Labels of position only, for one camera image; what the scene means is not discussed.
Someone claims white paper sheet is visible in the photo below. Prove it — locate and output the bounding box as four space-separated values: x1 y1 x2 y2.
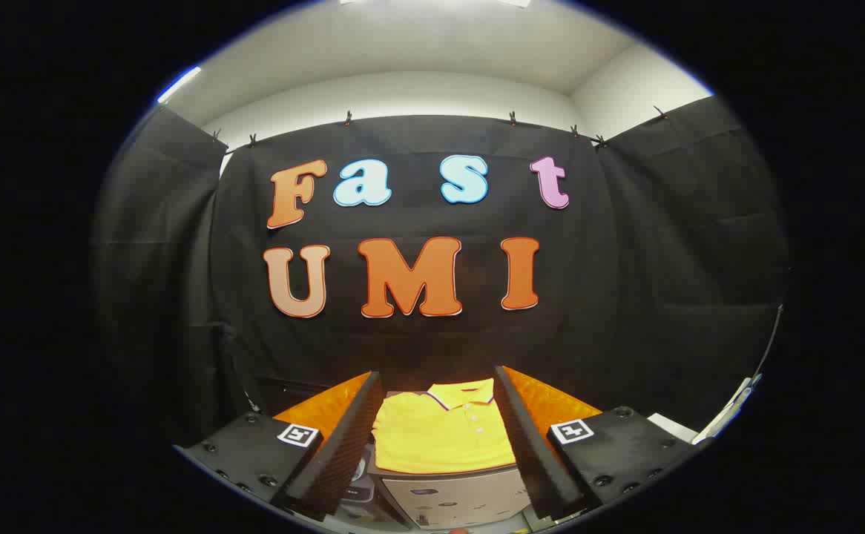
648 413 700 444
692 375 763 446

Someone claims yellow polo shirt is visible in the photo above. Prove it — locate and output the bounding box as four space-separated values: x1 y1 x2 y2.
372 378 516 475

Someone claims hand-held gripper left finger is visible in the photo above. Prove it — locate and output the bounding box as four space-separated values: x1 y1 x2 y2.
174 371 385 520

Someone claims grey washing machine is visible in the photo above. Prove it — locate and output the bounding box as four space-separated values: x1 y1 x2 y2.
332 444 383 524

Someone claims black backdrop cloth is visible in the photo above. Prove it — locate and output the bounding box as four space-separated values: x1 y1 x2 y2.
91 95 789 475

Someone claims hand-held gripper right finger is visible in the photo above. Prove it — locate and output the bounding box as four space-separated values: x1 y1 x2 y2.
493 365 714 520

